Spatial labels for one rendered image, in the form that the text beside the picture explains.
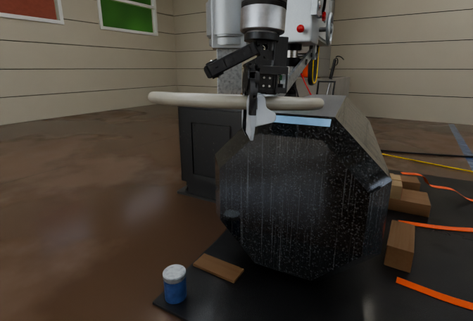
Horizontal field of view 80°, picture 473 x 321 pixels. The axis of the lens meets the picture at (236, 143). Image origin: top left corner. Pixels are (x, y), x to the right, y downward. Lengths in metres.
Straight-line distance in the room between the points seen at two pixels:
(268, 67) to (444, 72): 6.15
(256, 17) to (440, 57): 6.15
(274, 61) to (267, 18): 0.08
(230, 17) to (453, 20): 5.11
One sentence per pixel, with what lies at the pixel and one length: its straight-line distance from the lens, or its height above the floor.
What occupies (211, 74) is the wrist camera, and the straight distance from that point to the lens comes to 0.57.
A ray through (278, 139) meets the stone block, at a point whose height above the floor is 0.72.
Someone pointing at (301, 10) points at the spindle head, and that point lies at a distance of 1.35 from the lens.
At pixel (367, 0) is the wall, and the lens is 6.84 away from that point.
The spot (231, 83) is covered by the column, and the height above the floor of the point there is 0.90.
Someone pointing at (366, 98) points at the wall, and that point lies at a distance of 6.71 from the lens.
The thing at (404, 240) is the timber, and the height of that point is 0.14.
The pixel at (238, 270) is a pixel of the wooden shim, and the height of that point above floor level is 0.03.
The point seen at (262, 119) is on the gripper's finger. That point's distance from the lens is 0.57.
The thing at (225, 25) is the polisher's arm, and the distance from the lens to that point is 2.15.
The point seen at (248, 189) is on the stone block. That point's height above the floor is 0.47.
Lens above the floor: 1.01
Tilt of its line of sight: 15 degrees down
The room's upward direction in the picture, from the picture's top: straight up
